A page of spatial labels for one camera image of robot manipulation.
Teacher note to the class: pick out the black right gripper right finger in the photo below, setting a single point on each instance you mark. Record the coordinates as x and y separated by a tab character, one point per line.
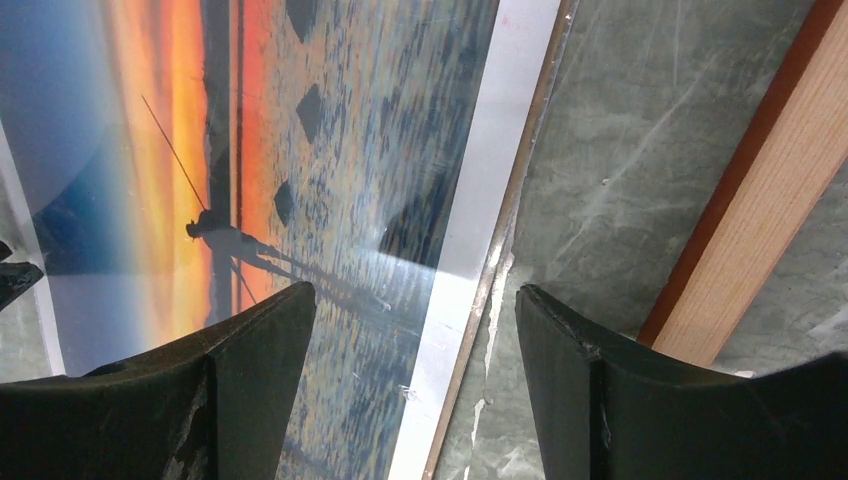
607	407

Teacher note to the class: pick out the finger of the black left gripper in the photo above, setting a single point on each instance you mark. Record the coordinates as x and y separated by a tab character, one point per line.
17	277

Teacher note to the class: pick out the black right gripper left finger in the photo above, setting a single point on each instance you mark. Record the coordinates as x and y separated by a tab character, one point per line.
212	405

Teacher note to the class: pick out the sunset photo print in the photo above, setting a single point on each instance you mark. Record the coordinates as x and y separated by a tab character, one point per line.
171	164

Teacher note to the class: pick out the orange wooden picture frame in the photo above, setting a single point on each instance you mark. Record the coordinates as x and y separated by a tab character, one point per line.
790	152

